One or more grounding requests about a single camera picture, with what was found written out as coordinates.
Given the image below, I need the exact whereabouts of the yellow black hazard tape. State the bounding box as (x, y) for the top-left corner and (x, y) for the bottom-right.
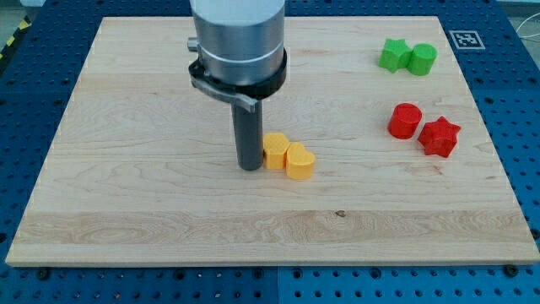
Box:
(1, 15), (32, 62)

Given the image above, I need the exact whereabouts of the green cylinder block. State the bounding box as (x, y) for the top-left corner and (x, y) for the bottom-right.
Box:
(407, 43), (438, 76)

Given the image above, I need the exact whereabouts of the red cylinder block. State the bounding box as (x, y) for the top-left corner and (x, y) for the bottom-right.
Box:
(387, 103), (423, 139)

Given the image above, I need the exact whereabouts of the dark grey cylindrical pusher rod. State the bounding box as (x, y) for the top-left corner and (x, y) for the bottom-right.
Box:
(231, 102), (263, 171)

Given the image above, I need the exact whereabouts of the red star block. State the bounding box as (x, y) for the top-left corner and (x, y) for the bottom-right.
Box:
(418, 116), (462, 158)

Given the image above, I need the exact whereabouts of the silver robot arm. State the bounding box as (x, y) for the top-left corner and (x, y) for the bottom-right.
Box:
(187, 0), (288, 171)

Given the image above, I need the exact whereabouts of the black white fiducial marker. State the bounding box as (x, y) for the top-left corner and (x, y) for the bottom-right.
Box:
(449, 30), (485, 50)

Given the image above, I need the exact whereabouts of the light wooden board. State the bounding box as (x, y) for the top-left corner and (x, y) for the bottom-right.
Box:
(6, 16), (539, 267)

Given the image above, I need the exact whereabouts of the yellow heart block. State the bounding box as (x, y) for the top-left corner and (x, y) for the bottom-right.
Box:
(285, 142), (316, 180)

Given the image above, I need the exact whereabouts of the green star block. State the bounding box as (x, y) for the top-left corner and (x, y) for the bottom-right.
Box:
(378, 39), (413, 73)

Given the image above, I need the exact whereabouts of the black mounting ring with bracket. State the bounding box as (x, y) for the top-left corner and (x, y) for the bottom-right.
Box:
(188, 49), (288, 113)

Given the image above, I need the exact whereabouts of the yellow hexagon block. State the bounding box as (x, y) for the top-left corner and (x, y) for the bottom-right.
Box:
(263, 133), (290, 170)

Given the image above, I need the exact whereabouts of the white cable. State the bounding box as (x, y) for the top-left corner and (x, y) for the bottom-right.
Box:
(515, 11), (540, 43)

